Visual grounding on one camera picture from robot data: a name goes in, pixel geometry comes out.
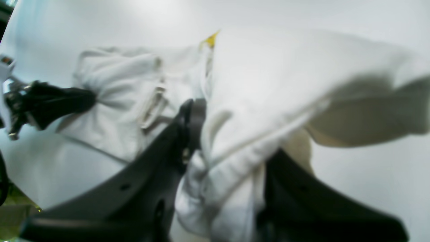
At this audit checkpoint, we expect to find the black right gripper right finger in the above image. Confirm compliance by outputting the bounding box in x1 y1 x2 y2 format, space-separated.
259 150 409 242

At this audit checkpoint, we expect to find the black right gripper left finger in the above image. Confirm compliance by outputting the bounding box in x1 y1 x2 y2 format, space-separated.
20 98 206 242

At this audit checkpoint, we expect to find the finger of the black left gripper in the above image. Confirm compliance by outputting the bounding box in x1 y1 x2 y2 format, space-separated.
0 57 98 140

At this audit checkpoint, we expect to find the white graphic T-shirt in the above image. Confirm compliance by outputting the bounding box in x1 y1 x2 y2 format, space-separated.
57 26 430 242

